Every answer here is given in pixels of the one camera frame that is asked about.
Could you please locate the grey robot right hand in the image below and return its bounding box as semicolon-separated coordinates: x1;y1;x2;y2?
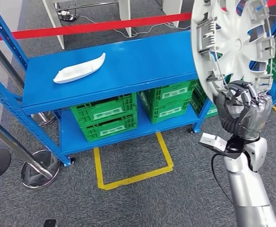
215;79;273;140

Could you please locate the silver plastic wheel hubcap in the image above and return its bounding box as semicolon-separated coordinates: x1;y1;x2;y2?
190;0;276;104

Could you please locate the blue metal shelf rack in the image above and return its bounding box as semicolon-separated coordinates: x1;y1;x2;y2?
0;0;276;166

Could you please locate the white plastic car trim part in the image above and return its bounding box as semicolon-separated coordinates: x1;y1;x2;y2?
53;52;106;85

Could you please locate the green folded plastic crate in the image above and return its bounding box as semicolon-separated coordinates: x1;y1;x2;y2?
147;98;192;124
70;92;137;126
81;113;138;143
191;37;276;119
137;79;198;107
204;105;219;119

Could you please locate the white desk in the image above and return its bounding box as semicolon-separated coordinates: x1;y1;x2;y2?
42;0;132;50
162;0;183;27

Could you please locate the black router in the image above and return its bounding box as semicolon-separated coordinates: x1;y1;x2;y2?
57;11;78;22

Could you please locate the chrome stanchion base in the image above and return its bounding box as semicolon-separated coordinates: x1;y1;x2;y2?
21;149;60;189
31;111;56;128

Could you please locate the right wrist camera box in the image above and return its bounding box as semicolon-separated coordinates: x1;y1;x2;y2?
199;132;228;154

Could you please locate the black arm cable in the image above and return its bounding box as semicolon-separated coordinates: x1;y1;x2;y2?
211;153;235;206

